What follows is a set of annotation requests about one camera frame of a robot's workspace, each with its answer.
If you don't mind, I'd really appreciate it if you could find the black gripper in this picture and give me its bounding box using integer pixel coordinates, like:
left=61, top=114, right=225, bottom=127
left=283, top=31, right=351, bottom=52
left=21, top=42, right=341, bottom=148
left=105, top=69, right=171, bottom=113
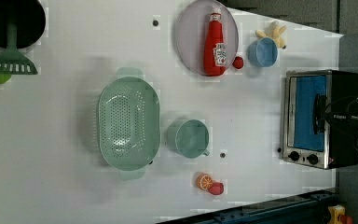
left=324, top=111, right=358, bottom=124

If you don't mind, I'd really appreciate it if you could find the oven door with black handle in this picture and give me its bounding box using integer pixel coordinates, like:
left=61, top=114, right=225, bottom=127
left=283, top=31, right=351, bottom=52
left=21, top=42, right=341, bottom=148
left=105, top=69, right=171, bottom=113
left=282, top=71, right=331, bottom=170

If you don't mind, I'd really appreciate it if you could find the black toaster oven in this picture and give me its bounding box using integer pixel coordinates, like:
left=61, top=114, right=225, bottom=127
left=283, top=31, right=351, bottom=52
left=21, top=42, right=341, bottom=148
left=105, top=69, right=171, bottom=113
left=282, top=70, right=358, bottom=170

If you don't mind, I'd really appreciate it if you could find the yellow red emergency button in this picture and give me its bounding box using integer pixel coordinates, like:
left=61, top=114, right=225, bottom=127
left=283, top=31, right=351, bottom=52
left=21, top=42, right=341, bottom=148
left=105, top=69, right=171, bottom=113
left=328, top=204, right=353, bottom=224

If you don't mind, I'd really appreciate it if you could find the blue bowl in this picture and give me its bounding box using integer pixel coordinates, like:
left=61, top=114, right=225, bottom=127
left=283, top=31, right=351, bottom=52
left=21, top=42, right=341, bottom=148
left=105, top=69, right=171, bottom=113
left=247, top=37, right=278, bottom=67

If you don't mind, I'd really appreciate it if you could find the yellow toy banana bunch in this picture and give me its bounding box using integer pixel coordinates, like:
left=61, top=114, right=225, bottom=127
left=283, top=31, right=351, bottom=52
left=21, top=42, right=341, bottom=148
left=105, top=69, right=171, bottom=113
left=255, top=21, right=287, bottom=49

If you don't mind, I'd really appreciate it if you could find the small red strawberry toy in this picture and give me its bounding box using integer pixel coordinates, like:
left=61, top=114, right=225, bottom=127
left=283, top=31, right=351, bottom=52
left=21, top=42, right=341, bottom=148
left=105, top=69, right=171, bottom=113
left=232, top=56, right=244, bottom=69

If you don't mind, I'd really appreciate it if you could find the red ketchup bottle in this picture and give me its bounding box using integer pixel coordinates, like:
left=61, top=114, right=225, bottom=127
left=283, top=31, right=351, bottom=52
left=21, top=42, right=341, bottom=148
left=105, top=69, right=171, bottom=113
left=203, top=7, right=227, bottom=77

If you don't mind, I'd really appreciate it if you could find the orange slice toy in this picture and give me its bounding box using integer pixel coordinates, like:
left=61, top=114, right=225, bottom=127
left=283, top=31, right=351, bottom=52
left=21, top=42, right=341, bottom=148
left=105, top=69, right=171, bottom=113
left=196, top=173, right=213, bottom=191

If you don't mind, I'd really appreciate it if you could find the green mug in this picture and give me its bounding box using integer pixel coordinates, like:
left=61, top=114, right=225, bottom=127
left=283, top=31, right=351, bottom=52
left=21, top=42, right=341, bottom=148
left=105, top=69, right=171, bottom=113
left=167, top=119, right=210, bottom=159

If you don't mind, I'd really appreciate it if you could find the grey round plate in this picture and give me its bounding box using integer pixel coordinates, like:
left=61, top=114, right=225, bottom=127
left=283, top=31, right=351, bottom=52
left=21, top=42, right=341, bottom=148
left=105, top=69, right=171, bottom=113
left=175, top=0, right=239, bottom=77

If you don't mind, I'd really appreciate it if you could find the green plastic colander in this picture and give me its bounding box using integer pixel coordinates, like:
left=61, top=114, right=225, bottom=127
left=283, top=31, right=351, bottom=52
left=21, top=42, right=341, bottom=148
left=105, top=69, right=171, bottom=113
left=96, top=67, right=160, bottom=180

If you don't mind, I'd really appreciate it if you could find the black pot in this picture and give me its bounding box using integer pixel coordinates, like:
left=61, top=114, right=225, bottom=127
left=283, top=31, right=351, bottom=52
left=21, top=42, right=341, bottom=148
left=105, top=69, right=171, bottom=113
left=0, top=0, right=47, bottom=49

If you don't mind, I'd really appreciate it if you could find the green slotted spatula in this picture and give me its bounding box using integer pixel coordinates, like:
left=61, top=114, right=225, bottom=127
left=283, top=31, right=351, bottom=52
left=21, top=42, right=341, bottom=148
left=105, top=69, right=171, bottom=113
left=0, top=13, right=38, bottom=75

